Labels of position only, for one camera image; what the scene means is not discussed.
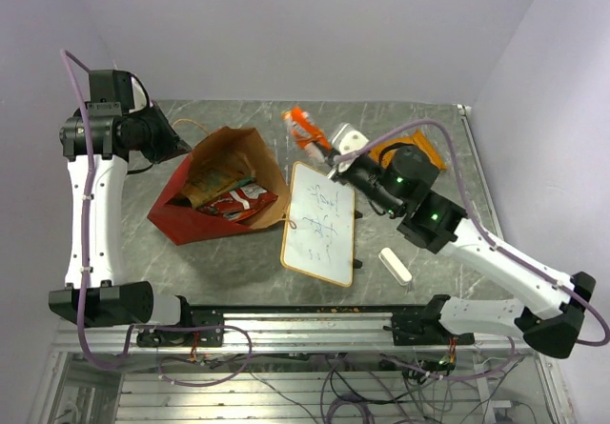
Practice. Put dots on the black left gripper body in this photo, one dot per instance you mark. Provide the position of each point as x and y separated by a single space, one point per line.
159 140

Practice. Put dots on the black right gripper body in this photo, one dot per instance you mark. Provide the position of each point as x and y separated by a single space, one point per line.
366 176

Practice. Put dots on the orange honey snack bag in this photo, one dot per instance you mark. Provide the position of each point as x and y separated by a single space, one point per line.
385 151

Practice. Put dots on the brown teal chips bag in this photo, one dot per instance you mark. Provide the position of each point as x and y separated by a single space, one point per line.
208 180

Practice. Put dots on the red brown paper bag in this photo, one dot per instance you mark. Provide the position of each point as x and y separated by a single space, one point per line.
172 213

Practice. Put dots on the orange white Fox's candy bag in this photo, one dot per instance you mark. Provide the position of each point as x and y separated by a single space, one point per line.
307 135

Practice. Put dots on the red Doritos bag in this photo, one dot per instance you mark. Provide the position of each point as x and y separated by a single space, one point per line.
239 204

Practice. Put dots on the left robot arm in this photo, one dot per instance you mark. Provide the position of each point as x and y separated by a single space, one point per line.
118 119

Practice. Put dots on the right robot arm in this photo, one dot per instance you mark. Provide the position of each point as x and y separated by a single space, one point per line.
546 314

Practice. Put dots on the yellow framed whiteboard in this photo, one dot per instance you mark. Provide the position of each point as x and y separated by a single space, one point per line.
319 235

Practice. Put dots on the white whiteboard eraser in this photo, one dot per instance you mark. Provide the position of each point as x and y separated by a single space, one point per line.
395 267

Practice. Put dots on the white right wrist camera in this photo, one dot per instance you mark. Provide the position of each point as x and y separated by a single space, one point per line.
346 138

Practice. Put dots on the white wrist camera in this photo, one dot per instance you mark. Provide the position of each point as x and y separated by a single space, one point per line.
141 98
346 138

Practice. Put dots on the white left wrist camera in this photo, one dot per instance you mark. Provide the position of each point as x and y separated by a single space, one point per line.
141 98

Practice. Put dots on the aluminium mounting rail frame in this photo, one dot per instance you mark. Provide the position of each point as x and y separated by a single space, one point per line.
291 312

